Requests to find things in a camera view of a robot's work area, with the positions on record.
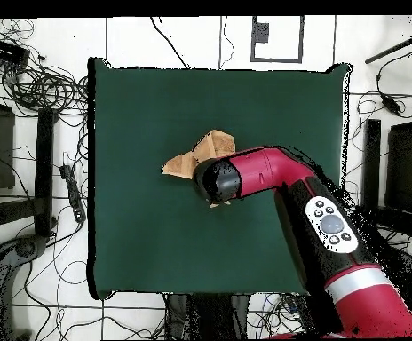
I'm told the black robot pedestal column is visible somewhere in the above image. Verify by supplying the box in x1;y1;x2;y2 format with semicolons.
164;293;251;340

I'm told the black network switch box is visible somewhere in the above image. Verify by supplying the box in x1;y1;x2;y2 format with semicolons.
0;36;32;67

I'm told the black power adapter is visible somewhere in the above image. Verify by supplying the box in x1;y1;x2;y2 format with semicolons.
381;94;403;117

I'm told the orange terry towel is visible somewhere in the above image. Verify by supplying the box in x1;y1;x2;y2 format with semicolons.
161;129;237;210

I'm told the grey chair base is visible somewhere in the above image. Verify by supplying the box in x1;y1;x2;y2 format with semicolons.
0;234;48;340

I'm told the dark green table cloth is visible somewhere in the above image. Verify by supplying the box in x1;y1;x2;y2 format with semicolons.
86;56;353;301

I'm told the small dark grey square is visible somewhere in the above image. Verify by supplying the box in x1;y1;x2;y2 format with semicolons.
251;21;270;44

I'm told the black power strip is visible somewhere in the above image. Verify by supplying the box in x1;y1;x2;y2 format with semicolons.
59;163;87;224

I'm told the black tripod rod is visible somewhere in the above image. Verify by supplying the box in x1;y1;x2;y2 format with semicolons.
364;15;412;66

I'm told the long black cable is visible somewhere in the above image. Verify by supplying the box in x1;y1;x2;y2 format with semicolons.
150;15;192;69

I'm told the black cable tangle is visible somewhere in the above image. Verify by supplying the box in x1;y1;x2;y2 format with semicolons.
0;17;90;120

